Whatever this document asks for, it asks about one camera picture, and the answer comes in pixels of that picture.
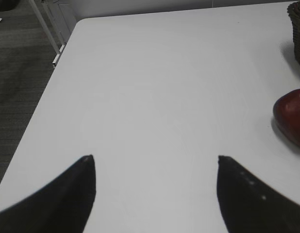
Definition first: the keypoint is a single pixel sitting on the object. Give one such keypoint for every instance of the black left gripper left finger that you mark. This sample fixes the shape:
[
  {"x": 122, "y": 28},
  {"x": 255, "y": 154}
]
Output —
[{"x": 62, "y": 206}]

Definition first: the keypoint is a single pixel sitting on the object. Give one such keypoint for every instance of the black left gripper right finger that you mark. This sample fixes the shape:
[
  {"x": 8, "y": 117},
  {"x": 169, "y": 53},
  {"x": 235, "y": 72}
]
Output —
[{"x": 248, "y": 205}]

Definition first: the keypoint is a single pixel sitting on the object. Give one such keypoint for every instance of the dark woven wicker basket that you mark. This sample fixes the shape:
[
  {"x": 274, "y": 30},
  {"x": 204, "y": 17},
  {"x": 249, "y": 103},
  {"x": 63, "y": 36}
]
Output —
[{"x": 293, "y": 11}]

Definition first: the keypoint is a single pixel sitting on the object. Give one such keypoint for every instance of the dark red fruit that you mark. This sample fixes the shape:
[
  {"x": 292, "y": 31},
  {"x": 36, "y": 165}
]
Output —
[{"x": 286, "y": 111}]

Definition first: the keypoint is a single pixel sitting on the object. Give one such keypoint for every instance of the white metal frame leg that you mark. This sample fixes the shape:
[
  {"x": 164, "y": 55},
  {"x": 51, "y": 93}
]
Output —
[{"x": 58, "y": 49}]

